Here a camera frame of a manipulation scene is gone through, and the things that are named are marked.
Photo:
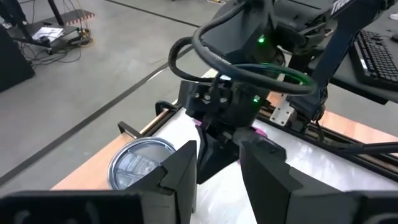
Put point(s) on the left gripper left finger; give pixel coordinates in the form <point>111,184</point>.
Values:
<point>180,186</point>

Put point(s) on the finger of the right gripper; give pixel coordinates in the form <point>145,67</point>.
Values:
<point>214,155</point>
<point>248,135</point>

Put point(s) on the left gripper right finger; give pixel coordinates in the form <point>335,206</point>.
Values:
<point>273,193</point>

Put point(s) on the purple tumbler with clear lid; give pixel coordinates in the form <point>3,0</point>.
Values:
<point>133,161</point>

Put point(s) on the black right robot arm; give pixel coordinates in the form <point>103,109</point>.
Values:
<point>342,37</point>

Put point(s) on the wooden shelf with black legs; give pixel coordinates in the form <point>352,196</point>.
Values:
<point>93,174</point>

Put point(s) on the pink folded cloth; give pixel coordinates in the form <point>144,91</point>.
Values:
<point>261,133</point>

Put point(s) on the grey side desk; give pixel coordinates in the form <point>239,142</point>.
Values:
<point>351,77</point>

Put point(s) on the black keyboard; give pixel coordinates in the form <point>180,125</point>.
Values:
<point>377,59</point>

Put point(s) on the white papers on cart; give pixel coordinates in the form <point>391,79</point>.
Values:
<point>48,33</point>

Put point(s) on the black box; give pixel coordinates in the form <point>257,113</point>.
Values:
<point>12,68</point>

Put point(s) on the black floor cart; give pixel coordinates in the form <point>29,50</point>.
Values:
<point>21,31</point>

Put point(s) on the silver metal bracket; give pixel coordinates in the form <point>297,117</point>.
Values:
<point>281,112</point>

